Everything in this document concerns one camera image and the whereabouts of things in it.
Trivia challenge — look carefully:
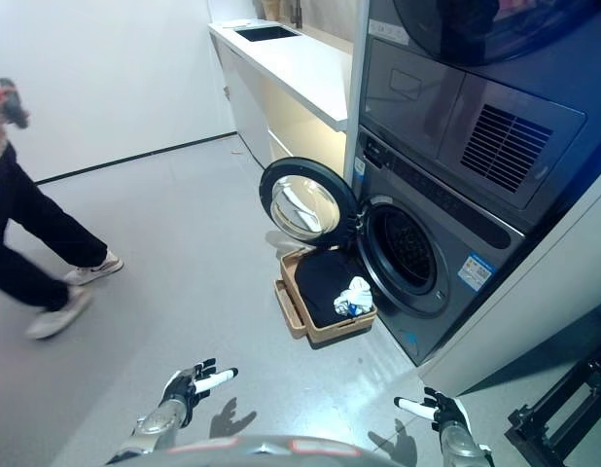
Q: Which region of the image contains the white countertop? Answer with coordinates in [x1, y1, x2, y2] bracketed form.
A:
[207, 19, 355, 132]

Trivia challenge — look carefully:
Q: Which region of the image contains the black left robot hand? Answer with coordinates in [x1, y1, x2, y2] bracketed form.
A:
[159, 358, 238, 408]

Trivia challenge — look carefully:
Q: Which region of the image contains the grey robot torso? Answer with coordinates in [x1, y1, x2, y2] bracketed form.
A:
[166, 434, 377, 467]

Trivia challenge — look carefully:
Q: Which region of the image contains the white base cabinet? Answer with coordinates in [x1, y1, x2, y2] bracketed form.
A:
[216, 42, 349, 184]

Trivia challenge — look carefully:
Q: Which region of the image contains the white vertical side panel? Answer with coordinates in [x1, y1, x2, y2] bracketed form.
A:
[342, 0, 372, 189]

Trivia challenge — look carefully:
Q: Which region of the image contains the grey stacked dryer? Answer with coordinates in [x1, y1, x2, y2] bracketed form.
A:
[361, 0, 601, 237]

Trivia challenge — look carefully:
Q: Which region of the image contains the white garment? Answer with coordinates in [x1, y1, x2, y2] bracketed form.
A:
[333, 275, 375, 319]

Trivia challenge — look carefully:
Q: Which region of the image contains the grey front-load washing machine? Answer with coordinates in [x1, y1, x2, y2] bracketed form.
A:
[351, 124, 528, 369]

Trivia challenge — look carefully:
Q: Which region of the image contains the black metal frame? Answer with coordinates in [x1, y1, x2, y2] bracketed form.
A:
[504, 348, 601, 467]

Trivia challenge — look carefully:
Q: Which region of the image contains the white sneaker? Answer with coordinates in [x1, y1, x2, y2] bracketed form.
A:
[24, 286, 93, 341]
[62, 251, 125, 287]

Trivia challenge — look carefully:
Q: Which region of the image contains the person in black trousers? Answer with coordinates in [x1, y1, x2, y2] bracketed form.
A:
[0, 77, 110, 312]

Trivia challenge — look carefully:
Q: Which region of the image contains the round washing machine door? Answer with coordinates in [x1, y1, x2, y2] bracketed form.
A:
[259, 156, 366, 253]

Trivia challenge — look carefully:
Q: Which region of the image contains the black recessed sink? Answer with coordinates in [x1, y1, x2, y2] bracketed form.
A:
[233, 24, 301, 44]

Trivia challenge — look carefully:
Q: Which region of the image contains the dark navy garment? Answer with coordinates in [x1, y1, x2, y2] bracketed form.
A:
[294, 250, 374, 329]

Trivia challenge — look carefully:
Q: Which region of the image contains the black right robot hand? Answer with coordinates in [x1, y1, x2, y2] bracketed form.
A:
[394, 386, 471, 432]

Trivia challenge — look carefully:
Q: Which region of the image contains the woven tan laundry basket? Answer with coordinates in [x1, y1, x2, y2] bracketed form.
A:
[273, 247, 378, 347]

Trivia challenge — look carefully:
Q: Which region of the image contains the blue energy label sticker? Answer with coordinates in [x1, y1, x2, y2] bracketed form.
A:
[456, 250, 497, 294]

